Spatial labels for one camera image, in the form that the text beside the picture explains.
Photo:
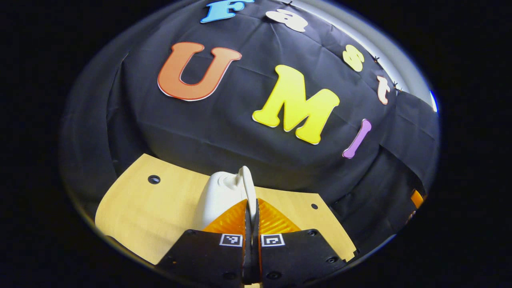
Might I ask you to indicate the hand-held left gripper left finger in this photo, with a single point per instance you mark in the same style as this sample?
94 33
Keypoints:
204 258

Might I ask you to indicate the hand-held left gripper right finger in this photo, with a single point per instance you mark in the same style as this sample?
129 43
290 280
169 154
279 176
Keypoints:
300 256

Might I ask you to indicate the black backdrop cloth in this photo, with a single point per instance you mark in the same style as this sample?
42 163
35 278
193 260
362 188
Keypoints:
240 136

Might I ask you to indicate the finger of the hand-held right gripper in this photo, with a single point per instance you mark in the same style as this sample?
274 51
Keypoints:
416 198

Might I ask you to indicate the small black cloth clip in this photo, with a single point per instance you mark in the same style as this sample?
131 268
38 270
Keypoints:
376 59
396 86
288 3

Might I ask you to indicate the white suitcase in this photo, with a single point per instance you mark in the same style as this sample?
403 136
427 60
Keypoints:
218 196

